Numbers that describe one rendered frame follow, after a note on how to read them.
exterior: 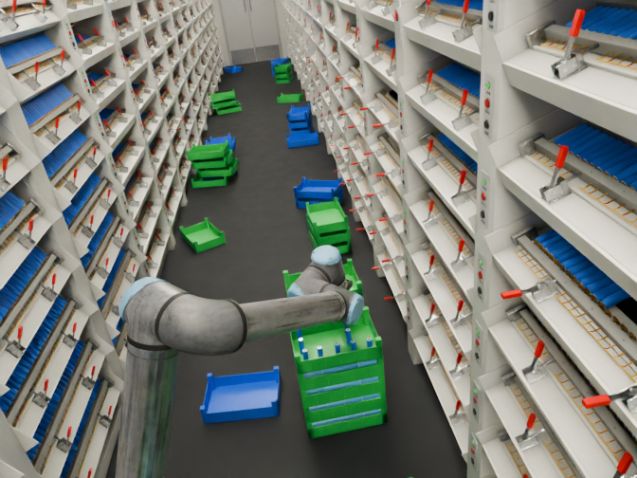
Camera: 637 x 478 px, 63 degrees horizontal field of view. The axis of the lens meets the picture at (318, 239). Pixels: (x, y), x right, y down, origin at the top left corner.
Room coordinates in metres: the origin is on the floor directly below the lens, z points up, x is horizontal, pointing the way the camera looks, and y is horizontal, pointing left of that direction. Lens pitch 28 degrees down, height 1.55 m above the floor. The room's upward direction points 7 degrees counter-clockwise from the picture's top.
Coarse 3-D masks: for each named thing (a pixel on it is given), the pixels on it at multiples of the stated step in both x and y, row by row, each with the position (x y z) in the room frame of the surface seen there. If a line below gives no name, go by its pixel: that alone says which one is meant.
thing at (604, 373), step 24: (528, 216) 0.95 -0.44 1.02; (504, 240) 0.95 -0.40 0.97; (504, 264) 0.90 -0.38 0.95; (528, 264) 0.87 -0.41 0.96; (552, 312) 0.72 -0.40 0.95; (576, 312) 0.70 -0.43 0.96; (576, 336) 0.65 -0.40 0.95; (600, 336) 0.63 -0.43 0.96; (576, 360) 0.62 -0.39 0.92; (600, 360) 0.59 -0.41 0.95; (600, 384) 0.55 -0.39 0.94; (624, 384) 0.54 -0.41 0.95; (624, 408) 0.50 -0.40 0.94
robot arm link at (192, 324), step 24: (336, 288) 1.27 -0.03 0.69; (168, 312) 0.86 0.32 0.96; (192, 312) 0.85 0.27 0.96; (216, 312) 0.86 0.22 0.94; (240, 312) 0.89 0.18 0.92; (264, 312) 0.95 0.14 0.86; (288, 312) 1.01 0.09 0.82; (312, 312) 1.07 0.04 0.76; (336, 312) 1.15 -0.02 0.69; (360, 312) 1.23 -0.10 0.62; (168, 336) 0.83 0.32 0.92; (192, 336) 0.82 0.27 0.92; (216, 336) 0.83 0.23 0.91; (240, 336) 0.85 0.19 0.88; (264, 336) 0.94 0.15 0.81
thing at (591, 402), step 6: (630, 390) 0.50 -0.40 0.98; (594, 396) 0.50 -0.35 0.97; (600, 396) 0.50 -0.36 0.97; (606, 396) 0.50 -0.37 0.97; (612, 396) 0.50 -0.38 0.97; (618, 396) 0.50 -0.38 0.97; (624, 396) 0.50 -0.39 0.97; (630, 396) 0.50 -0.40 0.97; (582, 402) 0.50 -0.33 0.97; (588, 402) 0.50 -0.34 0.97; (594, 402) 0.49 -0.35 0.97; (600, 402) 0.49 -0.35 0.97; (606, 402) 0.49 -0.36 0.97; (588, 408) 0.49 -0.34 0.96
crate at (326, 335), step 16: (368, 320) 1.54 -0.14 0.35; (304, 336) 1.53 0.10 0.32; (320, 336) 1.51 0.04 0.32; (336, 336) 1.50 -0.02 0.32; (352, 336) 1.49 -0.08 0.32; (368, 336) 1.48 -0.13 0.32; (352, 352) 1.35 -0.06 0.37; (368, 352) 1.35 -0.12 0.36; (304, 368) 1.33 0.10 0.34; (320, 368) 1.34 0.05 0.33
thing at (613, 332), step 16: (528, 240) 0.91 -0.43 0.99; (544, 256) 0.84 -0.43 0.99; (560, 272) 0.78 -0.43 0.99; (576, 288) 0.72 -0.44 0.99; (592, 304) 0.68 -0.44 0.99; (592, 320) 0.66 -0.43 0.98; (608, 320) 0.63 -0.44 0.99; (592, 336) 0.63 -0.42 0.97; (608, 336) 0.62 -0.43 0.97; (624, 336) 0.59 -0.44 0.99; (608, 352) 0.59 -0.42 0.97; (624, 352) 0.58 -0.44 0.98; (624, 368) 0.55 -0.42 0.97
